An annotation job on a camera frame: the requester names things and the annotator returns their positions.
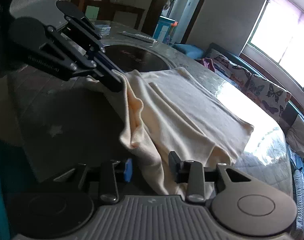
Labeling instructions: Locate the cream sweater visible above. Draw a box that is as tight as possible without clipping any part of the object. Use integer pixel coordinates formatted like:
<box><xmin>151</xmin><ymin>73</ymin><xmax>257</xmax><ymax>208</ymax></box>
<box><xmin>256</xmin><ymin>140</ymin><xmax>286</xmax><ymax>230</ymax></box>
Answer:
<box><xmin>85</xmin><ymin>67</ymin><xmax>255</xmax><ymax>201</ymax></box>

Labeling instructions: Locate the blue tissue pack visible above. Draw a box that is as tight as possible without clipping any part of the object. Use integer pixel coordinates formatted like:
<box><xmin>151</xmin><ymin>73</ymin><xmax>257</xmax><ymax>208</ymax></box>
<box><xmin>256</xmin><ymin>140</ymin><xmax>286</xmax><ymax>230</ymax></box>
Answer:
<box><xmin>94</xmin><ymin>21</ymin><xmax>111</xmax><ymax>37</ymax></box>

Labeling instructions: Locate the round black induction cooktop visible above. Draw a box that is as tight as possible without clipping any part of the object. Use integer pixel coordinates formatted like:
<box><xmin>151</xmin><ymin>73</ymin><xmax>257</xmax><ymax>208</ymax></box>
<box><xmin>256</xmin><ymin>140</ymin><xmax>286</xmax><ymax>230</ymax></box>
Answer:
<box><xmin>105</xmin><ymin>44</ymin><xmax>169</xmax><ymax>72</ymax></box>

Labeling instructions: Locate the grey remote control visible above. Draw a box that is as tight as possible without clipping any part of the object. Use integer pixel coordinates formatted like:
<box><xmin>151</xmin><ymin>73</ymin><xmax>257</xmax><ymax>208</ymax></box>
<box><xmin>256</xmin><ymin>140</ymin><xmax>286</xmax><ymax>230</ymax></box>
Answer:
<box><xmin>120</xmin><ymin>31</ymin><xmax>156</xmax><ymax>43</ymax></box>

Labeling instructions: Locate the blue cabinet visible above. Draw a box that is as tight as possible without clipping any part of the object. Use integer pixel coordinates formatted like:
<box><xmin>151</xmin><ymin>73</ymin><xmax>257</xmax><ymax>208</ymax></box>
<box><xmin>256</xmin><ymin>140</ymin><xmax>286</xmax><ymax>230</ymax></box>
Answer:
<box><xmin>153</xmin><ymin>16</ymin><xmax>178</xmax><ymax>44</ymax></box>

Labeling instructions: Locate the flat butterfly pillow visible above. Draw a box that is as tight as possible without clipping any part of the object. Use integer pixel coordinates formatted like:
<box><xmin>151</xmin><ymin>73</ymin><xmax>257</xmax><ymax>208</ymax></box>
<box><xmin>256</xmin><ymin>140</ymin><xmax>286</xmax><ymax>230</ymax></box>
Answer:
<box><xmin>209</xmin><ymin>49</ymin><xmax>252</xmax><ymax>88</ymax></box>

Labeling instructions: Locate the blue corner sofa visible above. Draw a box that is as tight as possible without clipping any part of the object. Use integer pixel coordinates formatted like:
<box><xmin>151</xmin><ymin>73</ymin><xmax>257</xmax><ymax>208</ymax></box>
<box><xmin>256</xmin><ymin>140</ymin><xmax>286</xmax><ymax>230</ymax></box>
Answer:
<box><xmin>173</xmin><ymin>43</ymin><xmax>304</xmax><ymax>239</ymax></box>

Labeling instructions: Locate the upright butterfly pillow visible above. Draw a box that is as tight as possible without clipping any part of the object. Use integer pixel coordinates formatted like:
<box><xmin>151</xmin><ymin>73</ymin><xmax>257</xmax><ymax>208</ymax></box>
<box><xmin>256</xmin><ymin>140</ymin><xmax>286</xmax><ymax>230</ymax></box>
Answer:
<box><xmin>245</xmin><ymin>74</ymin><xmax>291</xmax><ymax>121</ymax></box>

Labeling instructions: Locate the pink cloth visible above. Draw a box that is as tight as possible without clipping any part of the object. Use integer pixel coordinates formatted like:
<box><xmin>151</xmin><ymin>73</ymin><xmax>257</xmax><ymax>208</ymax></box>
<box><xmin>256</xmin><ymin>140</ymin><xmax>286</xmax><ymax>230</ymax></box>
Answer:
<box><xmin>198</xmin><ymin>58</ymin><xmax>215</xmax><ymax>73</ymax></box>

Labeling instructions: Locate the grey cushion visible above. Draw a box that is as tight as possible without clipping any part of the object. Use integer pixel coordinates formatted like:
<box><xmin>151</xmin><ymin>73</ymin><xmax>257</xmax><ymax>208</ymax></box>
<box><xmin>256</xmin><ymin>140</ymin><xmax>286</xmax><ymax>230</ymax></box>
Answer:
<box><xmin>286</xmin><ymin>115</ymin><xmax>304</xmax><ymax>160</ymax></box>

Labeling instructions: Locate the grey knitted blanket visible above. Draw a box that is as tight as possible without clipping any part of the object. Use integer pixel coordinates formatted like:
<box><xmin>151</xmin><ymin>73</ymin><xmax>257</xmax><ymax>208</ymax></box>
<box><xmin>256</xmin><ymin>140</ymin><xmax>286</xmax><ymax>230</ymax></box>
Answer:
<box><xmin>292</xmin><ymin>170</ymin><xmax>304</xmax><ymax>239</ymax></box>

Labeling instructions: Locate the window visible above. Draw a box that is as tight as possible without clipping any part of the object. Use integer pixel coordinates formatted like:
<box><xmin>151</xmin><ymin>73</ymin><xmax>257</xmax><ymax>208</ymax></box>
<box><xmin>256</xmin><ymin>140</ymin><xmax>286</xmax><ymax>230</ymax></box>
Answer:
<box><xmin>243</xmin><ymin>0</ymin><xmax>304</xmax><ymax>94</ymax></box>

